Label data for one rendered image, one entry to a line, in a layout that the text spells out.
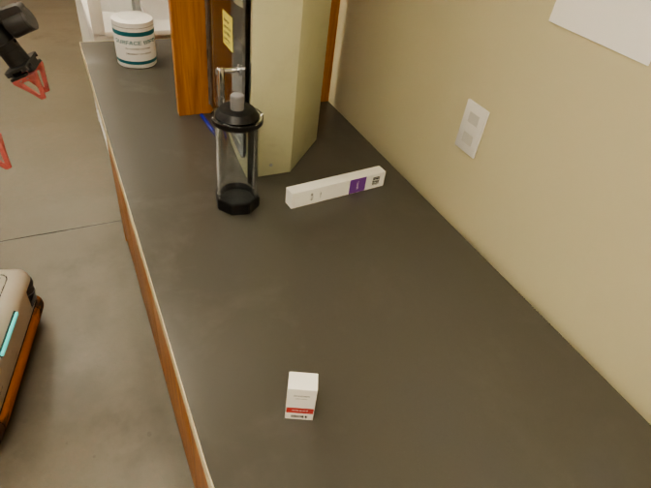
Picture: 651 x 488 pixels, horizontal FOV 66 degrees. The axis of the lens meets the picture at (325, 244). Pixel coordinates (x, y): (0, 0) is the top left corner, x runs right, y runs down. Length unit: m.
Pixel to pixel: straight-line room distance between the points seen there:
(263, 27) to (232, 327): 0.62
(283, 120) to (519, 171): 0.55
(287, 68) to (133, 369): 1.32
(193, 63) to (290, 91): 0.40
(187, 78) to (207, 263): 0.67
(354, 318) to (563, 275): 0.42
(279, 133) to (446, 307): 0.58
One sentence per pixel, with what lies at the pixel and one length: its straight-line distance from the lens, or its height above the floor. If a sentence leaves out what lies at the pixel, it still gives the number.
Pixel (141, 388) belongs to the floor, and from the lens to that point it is 2.03.
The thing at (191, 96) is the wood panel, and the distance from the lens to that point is 1.57.
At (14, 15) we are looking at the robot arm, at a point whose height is 1.20.
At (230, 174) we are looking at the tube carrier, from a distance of 1.12.
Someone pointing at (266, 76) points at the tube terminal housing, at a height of 1.20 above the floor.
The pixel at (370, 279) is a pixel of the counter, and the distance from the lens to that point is 1.05.
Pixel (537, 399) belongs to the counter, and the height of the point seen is 0.94.
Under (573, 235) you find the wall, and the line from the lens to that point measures 1.06.
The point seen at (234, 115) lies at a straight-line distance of 1.06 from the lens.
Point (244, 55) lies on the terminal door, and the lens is 1.17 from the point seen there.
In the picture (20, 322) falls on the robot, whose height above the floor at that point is 0.20.
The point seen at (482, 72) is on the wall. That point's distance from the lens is 1.18.
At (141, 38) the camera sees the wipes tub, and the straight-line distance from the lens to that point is 1.88.
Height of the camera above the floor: 1.65
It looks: 40 degrees down
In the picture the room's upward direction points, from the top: 8 degrees clockwise
